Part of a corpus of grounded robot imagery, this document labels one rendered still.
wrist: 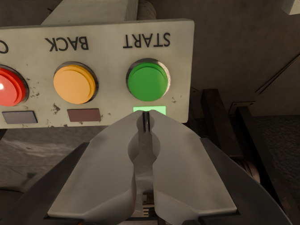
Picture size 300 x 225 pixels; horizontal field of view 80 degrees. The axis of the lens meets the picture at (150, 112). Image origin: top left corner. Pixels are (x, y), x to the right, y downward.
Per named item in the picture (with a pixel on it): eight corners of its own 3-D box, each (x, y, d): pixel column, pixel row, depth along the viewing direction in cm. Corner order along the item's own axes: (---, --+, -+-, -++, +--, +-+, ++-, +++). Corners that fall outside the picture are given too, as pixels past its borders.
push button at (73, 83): (100, 97, 20) (96, 104, 19) (65, 98, 21) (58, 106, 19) (93, 61, 19) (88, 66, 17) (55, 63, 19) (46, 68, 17)
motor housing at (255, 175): (218, 102, 107) (252, 198, 72) (181, 104, 108) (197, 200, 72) (223, 85, 98) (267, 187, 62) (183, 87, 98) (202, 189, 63)
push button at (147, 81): (166, 95, 20) (168, 102, 19) (131, 96, 20) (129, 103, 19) (167, 58, 18) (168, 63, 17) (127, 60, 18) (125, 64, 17)
